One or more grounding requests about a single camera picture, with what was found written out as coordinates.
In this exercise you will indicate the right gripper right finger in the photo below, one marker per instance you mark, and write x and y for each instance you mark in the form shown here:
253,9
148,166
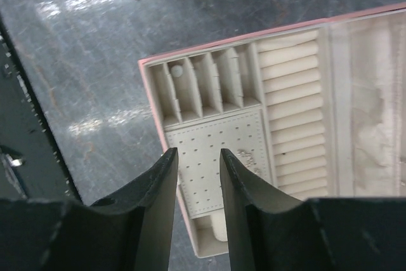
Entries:
270,230

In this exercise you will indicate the pink jewelry box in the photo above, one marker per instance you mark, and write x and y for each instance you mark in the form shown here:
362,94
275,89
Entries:
320,104

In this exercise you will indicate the silver stud earrings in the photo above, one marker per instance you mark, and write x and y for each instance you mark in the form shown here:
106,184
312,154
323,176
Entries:
248,160

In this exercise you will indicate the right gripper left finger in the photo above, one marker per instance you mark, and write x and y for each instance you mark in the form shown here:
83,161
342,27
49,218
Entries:
130,229

